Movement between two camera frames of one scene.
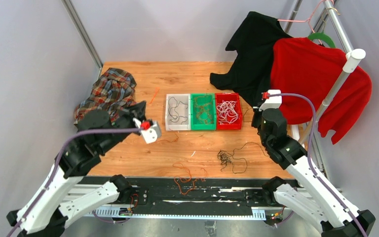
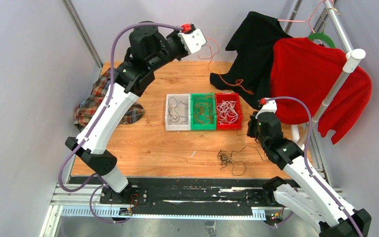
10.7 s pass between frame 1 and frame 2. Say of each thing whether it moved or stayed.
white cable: stayed
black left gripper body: moved
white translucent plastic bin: stayed
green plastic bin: stayed
